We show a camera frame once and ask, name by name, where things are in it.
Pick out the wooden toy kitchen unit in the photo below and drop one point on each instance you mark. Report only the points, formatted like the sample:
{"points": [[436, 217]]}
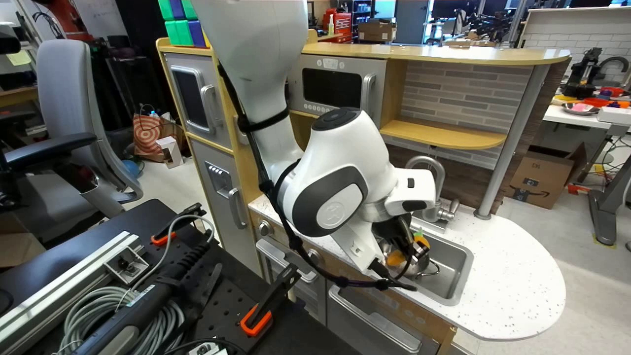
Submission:
{"points": [[477, 108]]}

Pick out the orange toy carrot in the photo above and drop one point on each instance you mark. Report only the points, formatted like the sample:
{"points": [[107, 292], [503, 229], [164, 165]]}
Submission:
{"points": [[395, 256]]}

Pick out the toy microwave door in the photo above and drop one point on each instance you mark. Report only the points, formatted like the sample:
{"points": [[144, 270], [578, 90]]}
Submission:
{"points": [[320, 83]]}

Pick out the toy oven door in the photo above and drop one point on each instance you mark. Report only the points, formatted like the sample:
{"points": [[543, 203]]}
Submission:
{"points": [[197, 90]]}

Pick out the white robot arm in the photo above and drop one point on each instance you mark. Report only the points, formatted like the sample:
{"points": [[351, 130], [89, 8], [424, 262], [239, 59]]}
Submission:
{"points": [[339, 183]]}

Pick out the silver toy faucet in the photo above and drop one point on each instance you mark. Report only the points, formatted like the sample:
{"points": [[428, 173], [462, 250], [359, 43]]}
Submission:
{"points": [[442, 209]]}

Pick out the black pegboard base plate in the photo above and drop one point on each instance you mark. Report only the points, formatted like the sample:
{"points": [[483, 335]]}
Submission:
{"points": [[170, 292]]}

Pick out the silver aluminium rail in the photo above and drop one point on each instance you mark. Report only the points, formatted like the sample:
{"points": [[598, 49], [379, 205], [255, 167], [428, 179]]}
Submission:
{"points": [[44, 298]]}

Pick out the grey office chair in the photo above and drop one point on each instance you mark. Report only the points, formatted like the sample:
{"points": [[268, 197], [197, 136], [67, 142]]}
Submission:
{"points": [[75, 171]]}

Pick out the toy kitchen sink basin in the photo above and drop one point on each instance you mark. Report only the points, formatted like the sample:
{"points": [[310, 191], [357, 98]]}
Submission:
{"points": [[452, 262]]}

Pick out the cardboard box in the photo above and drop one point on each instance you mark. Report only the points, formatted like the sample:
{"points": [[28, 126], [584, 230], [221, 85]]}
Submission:
{"points": [[543, 173]]}

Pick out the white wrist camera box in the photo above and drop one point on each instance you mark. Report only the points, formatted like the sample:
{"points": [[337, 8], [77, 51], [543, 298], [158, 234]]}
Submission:
{"points": [[410, 191]]}

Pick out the silver metal pot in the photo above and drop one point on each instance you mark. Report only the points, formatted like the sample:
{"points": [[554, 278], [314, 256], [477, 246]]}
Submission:
{"points": [[418, 258]]}

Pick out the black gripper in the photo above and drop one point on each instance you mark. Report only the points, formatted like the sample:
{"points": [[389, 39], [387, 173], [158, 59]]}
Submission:
{"points": [[397, 230]]}

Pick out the orange handled clamp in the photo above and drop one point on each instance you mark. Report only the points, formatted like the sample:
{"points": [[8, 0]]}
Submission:
{"points": [[261, 315]]}

